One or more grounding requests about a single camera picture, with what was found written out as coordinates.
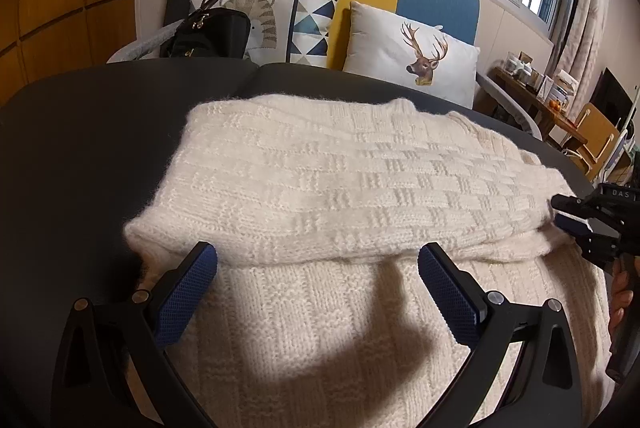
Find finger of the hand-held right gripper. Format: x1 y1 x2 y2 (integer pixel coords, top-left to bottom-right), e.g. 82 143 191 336
554 214 621 269
551 194 606 219

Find triangle and animal print pillow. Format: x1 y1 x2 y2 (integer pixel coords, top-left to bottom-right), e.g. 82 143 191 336
190 0 343 68

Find person's right hand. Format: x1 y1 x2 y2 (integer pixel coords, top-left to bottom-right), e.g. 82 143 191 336
608 258 636 344

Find white deer print pillow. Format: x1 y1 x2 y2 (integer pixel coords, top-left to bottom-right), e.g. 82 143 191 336
342 0 481 109

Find wooden side table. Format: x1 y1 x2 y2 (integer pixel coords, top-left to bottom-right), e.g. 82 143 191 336
492 68 588 149

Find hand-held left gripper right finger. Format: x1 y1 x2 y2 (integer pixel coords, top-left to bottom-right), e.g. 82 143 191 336
417 242 583 428

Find cream knitted sweater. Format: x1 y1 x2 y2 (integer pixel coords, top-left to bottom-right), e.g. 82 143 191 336
122 92 616 428

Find black handbag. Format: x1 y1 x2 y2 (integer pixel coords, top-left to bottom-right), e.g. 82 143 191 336
160 0 331 59

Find wooden folding chair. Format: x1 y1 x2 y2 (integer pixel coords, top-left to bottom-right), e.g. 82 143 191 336
567 102 621 166

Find stack of books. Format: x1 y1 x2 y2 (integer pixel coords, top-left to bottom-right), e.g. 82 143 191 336
537 70 581 109

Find black monitor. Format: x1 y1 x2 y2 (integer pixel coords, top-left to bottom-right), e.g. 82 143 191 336
592 68 633 129

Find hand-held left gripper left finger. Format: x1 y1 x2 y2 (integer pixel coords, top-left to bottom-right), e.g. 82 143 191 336
50 242 218 428

